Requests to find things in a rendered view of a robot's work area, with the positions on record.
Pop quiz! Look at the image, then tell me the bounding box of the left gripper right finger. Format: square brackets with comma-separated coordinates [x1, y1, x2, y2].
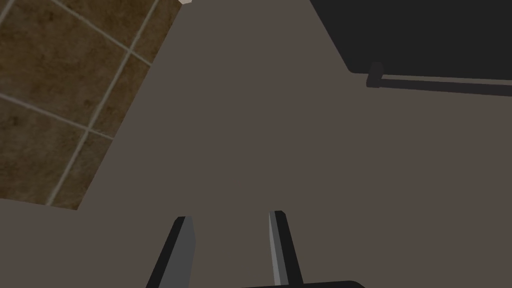
[268, 209, 305, 287]

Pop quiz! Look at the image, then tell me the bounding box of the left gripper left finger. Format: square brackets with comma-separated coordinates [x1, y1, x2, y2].
[145, 215, 197, 288]

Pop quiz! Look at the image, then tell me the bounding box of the black appliance door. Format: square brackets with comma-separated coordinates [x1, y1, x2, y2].
[309, 0, 512, 81]

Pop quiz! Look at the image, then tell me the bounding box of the black bar handle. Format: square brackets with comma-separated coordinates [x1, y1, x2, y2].
[365, 62, 512, 98]

